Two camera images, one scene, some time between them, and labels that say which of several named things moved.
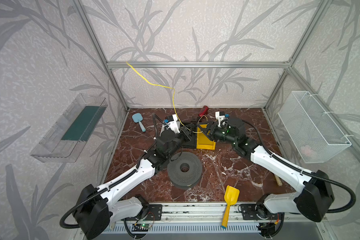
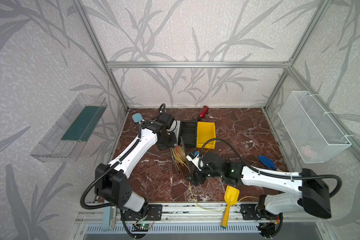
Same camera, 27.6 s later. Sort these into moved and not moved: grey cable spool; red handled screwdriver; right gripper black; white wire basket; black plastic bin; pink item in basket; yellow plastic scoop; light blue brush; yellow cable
Moved: right gripper black; yellow cable; grey cable spool
Not moved: white wire basket; pink item in basket; yellow plastic scoop; black plastic bin; red handled screwdriver; light blue brush
